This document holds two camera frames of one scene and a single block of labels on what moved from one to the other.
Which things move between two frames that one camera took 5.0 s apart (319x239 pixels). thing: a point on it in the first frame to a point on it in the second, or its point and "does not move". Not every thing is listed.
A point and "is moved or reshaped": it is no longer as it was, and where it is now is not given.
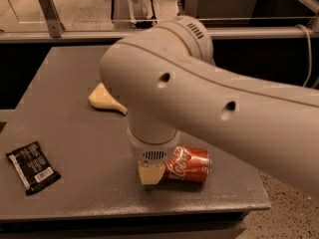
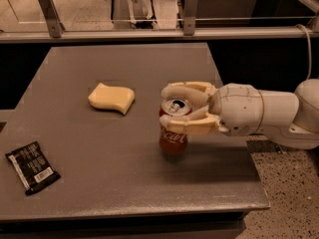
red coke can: [188, 164] is moved or reshaped
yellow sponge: [100, 98] does not move
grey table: [99, 190] does not move
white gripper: [154, 150] to [239, 109]
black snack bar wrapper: [33, 168] does not move
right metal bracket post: [192, 0] does not move
